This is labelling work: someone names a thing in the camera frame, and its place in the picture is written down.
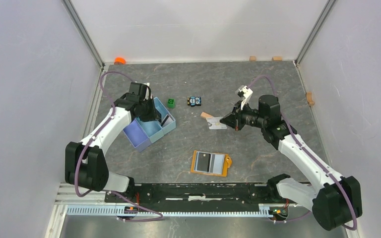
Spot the orange round cap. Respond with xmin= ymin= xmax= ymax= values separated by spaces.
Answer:
xmin=114 ymin=57 xmax=126 ymax=64

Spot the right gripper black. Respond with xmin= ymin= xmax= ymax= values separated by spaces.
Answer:
xmin=220 ymin=100 xmax=266 ymax=131

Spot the blue three-compartment tray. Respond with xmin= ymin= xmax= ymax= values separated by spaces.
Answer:
xmin=123 ymin=97 xmax=176 ymax=152

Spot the curved wooden piece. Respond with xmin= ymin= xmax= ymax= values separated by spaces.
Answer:
xmin=306 ymin=92 xmax=315 ymax=107

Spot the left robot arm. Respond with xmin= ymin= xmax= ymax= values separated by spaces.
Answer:
xmin=64 ymin=82 xmax=162 ymax=202

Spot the light blue cable duct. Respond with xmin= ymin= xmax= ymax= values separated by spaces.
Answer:
xmin=66 ymin=205 xmax=273 ymax=218

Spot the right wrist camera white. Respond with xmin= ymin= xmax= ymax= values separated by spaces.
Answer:
xmin=235 ymin=85 xmax=253 ymax=110

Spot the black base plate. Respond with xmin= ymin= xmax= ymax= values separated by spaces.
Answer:
xmin=123 ymin=182 xmax=294 ymax=212

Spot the green toy brick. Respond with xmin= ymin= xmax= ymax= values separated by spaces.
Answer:
xmin=167 ymin=98 xmax=176 ymax=109

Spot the small toy car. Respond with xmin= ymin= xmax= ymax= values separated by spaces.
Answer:
xmin=187 ymin=96 xmax=201 ymax=107

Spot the aluminium frame rail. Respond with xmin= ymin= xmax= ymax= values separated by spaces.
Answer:
xmin=54 ymin=183 xmax=112 ymax=206

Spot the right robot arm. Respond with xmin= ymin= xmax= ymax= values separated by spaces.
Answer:
xmin=220 ymin=95 xmax=362 ymax=231

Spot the orange card holder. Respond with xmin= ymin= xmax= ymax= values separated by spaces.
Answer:
xmin=190 ymin=150 xmax=233 ymax=177

